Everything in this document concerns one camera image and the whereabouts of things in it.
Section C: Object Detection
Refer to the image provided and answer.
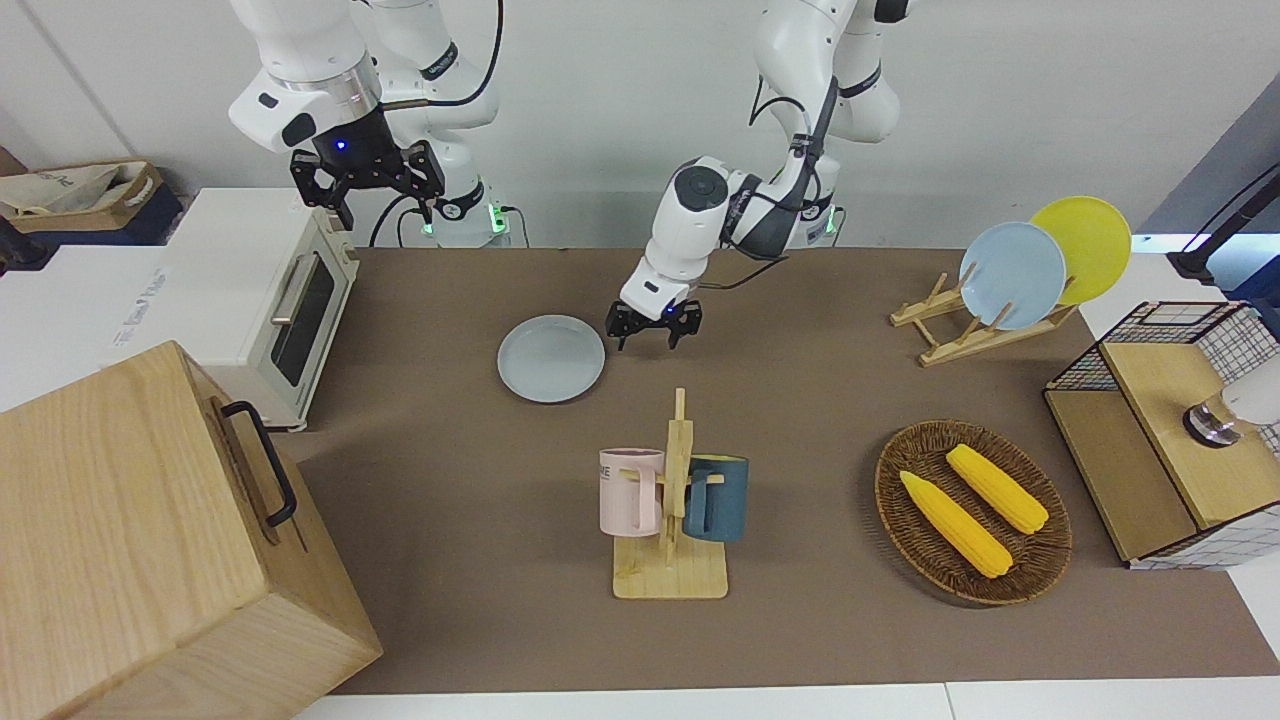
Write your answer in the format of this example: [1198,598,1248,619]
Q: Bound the black cables at right arm base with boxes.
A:
[367,192,433,249]

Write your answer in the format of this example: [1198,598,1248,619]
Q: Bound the brown wicker basket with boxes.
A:
[874,419,1074,607]

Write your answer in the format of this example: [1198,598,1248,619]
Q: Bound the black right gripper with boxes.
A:
[290,106,447,234]

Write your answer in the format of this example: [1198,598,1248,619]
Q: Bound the yellow plate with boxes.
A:
[1029,196,1133,307]

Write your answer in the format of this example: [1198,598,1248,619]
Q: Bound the brown table mat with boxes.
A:
[285,246,1280,697]

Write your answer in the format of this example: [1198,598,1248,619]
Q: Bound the wooden mug tree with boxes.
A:
[611,388,730,601]

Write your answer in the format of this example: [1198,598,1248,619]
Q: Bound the white toaster oven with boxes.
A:
[110,186,361,433]

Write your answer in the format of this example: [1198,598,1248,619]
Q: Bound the white lamp with silver ring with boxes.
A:
[1182,355,1280,449]

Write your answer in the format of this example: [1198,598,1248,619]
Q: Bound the dark blue mug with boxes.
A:
[684,454,750,544]

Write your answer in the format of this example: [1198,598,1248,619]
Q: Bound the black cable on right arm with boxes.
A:
[383,0,505,111]

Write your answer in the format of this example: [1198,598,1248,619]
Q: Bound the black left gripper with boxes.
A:
[605,296,704,353]

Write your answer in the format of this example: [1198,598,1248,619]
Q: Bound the large wooden box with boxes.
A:
[0,340,384,720]

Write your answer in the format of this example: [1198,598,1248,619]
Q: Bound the wire and wood shelf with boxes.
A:
[1043,300,1280,572]

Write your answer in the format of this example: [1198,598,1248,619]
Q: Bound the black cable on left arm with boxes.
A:
[698,74,843,293]

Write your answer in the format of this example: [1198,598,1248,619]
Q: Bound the beige cloth bag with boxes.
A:
[0,163,151,218]

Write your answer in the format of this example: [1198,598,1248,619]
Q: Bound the cardboard box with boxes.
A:
[0,160,167,235]

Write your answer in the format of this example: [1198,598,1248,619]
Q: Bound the wooden plate rack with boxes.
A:
[889,272,1079,368]

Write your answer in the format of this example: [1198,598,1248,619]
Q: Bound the light blue plate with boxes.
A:
[958,221,1068,332]

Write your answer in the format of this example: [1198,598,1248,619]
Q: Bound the yellow corn cob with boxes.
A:
[898,470,1015,580]
[945,443,1051,536]

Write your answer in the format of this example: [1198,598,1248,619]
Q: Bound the gray plate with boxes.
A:
[496,315,607,405]

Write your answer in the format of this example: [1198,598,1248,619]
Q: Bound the black box handle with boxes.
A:
[221,400,299,529]

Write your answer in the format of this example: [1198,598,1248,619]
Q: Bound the pink mug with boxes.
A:
[598,447,667,538]

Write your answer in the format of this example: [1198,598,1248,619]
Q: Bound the black stand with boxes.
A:
[1164,165,1280,288]

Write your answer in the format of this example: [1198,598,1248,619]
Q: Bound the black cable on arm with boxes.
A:
[698,74,843,293]
[383,0,505,111]

